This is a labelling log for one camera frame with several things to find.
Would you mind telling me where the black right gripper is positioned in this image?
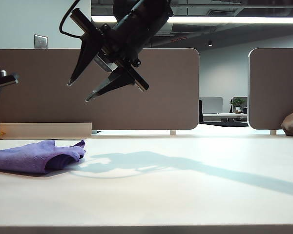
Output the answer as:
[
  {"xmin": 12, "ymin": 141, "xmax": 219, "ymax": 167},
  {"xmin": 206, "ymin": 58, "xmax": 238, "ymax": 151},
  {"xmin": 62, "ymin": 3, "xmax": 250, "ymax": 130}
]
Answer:
[{"xmin": 66, "ymin": 8, "xmax": 160, "ymax": 103}]

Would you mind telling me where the purple microfibre cloth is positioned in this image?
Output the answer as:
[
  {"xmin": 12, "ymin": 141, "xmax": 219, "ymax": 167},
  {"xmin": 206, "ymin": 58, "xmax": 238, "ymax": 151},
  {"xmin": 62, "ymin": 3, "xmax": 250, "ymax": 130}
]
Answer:
[{"xmin": 0, "ymin": 139, "xmax": 86, "ymax": 175}]

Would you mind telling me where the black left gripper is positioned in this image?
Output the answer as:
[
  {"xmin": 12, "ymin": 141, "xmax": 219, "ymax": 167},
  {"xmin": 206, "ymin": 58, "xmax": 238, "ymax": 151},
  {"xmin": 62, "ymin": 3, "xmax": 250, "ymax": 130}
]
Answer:
[{"xmin": 0, "ymin": 68, "xmax": 20, "ymax": 136}]

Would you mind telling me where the grey background partition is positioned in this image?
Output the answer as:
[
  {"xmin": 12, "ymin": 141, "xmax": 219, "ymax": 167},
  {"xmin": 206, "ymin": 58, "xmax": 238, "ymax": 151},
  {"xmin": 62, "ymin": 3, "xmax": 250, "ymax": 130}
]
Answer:
[{"xmin": 200, "ymin": 97, "xmax": 224, "ymax": 114}]

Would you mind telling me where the crumpled brown cloth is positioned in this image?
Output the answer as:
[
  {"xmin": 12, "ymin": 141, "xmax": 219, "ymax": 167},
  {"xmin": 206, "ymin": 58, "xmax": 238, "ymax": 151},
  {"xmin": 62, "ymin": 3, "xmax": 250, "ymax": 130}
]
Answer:
[{"xmin": 281, "ymin": 112, "xmax": 293, "ymax": 137}]

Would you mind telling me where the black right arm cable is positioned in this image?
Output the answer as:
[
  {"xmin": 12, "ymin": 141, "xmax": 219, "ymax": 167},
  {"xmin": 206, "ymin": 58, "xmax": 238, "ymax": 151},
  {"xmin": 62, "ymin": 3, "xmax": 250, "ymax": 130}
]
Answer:
[{"xmin": 59, "ymin": 0, "xmax": 85, "ymax": 39}]

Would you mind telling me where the narrow brown desk divider panel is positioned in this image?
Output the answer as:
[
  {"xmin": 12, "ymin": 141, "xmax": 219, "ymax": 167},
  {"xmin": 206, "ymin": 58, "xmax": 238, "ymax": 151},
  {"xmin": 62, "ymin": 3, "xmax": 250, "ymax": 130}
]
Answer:
[{"xmin": 248, "ymin": 47, "xmax": 293, "ymax": 131}]

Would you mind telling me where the wide brown desk divider panel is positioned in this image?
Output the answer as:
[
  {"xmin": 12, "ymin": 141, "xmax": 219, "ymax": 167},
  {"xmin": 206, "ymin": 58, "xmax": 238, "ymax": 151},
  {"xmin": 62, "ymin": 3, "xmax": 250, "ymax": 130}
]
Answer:
[{"xmin": 0, "ymin": 48, "xmax": 201, "ymax": 131}]

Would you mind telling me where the long ceiling light strip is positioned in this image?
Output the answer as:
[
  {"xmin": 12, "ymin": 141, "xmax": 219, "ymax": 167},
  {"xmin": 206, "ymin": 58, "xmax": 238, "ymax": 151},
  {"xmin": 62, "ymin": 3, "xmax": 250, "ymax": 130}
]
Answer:
[{"xmin": 91, "ymin": 15, "xmax": 293, "ymax": 25}]

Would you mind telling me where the metal wall switch plate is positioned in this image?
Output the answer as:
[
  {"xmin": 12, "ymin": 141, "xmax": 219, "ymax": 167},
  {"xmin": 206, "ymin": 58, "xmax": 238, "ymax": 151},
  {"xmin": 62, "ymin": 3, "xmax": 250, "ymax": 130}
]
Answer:
[{"xmin": 34, "ymin": 34, "xmax": 49, "ymax": 50}]

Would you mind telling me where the beige cable tray lid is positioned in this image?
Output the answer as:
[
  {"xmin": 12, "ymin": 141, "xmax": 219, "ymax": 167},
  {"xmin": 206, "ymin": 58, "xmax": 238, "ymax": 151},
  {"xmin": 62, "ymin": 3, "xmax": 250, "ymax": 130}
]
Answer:
[{"xmin": 0, "ymin": 122, "xmax": 93, "ymax": 140}]

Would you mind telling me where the green potted plant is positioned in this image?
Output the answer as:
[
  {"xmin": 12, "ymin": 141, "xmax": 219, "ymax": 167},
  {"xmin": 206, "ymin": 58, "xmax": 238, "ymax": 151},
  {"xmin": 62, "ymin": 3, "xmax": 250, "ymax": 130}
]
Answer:
[{"xmin": 231, "ymin": 97, "xmax": 246, "ymax": 115}]

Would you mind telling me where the white background desk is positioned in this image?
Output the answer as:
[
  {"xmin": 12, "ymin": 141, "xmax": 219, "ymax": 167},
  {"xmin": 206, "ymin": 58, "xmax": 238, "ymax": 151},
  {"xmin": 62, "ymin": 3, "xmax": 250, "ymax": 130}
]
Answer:
[{"xmin": 202, "ymin": 112, "xmax": 249, "ymax": 123}]

